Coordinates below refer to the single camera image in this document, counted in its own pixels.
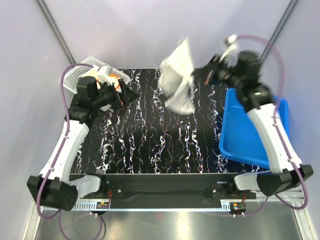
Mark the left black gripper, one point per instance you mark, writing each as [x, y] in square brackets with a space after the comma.
[126, 97]

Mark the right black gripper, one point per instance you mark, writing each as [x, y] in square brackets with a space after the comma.
[209, 69]

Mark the orange floral towel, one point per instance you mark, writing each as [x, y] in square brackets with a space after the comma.
[103, 78]

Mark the grey white towel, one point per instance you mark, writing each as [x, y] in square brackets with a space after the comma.
[176, 80]

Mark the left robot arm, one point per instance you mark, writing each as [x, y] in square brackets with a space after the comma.
[65, 150]

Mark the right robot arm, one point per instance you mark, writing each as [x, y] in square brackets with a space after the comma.
[286, 170]

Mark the white perforated plastic basket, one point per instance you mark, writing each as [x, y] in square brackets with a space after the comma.
[72, 76]

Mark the blue plastic bin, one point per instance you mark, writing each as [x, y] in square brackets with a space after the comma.
[259, 137]

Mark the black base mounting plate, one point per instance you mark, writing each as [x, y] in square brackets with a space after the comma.
[176, 191]

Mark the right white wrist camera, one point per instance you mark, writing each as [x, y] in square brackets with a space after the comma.
[231, 48]

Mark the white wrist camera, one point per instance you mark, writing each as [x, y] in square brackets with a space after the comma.
[107, 70]
[231, 48]

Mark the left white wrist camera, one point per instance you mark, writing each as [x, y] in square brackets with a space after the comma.
[107, 70]

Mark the aluminium frame rail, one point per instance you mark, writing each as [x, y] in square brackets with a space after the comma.
[101, 202]

